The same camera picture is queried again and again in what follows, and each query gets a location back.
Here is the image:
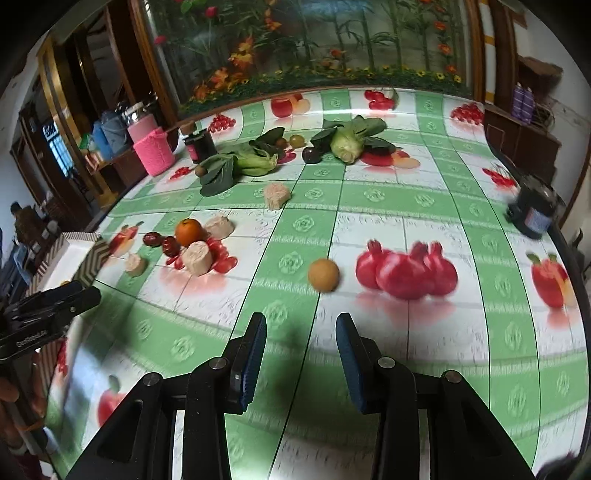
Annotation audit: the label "red date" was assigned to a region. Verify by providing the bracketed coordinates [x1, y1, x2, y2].
[161, 236, 180, 258]
[142, 232, 163, 248]

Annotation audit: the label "orange tangerine with stem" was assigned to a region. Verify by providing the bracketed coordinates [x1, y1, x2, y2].
[174, 218, 206, 248]

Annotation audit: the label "person's left hand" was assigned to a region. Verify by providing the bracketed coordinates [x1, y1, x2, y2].
[1, 340, 63, 458]

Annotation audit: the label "white tray striped rim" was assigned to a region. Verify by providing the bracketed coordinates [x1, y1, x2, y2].
[25, 232, 109, 297]

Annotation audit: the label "person in background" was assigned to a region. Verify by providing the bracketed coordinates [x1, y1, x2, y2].
[10, 202, 45, 254]

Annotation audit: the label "brown kiwi fruit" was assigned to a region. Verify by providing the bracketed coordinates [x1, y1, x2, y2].
[193, 165, 207, 177]

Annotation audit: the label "pink knit covered jar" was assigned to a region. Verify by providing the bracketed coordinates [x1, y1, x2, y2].
[123, 102, 175, 177]

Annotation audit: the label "green bok choy left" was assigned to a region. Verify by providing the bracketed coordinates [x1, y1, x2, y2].
[199, 127, 284, 197]

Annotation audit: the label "green bok choy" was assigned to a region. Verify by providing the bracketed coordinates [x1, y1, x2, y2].
[311, 115, 396, 164]
[199, 127, 284, 197]

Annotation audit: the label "black device table edge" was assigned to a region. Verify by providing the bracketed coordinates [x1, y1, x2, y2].
[505, 175, 566, 240]

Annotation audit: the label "black jar pink label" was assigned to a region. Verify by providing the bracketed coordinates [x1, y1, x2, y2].
[179, 122, 217, 164]

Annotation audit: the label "green bok choy right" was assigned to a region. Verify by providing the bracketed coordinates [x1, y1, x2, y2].
[311, 115, 396, 164]

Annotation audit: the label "green grape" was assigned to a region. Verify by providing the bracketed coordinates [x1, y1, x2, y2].
[288, 134, 307, 149]

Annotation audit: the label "wooden cabinet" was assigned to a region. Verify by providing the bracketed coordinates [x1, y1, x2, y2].
[484, 105, 561, 184]

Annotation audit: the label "purple bottles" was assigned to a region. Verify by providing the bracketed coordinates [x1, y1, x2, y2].
[511, 83, 535, 125]

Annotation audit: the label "flower mural panel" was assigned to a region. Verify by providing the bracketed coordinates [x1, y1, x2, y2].
[133, 0, 472, 118]

